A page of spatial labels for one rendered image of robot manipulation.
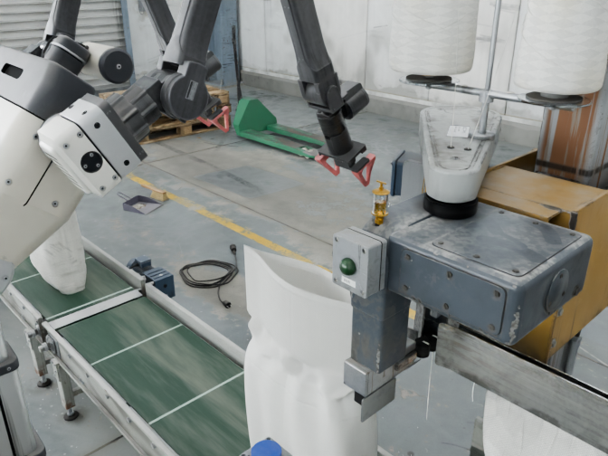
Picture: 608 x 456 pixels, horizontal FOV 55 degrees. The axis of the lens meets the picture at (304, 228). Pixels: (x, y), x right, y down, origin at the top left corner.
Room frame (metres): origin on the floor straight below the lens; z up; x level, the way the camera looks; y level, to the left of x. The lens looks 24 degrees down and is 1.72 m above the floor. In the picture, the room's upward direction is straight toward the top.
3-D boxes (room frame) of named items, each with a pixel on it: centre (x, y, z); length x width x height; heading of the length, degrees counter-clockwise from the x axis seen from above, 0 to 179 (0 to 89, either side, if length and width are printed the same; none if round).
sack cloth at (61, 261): (2.45, 1.17, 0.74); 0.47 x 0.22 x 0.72; 41
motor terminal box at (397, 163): (1.34, -0.26, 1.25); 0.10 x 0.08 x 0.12; 158
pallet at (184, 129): (6.69, 1.58, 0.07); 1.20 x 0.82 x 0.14; 131
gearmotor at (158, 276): (2.49, 0.77, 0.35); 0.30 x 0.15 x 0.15; 43
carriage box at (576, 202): (1.11, -0.50, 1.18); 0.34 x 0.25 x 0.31; 133
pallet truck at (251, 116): (6.17, 0.27, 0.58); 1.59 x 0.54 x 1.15; 43
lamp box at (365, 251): (0.84, -0.09, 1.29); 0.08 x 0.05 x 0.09; 43
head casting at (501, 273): (0.85, -0.27, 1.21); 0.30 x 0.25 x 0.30; 43
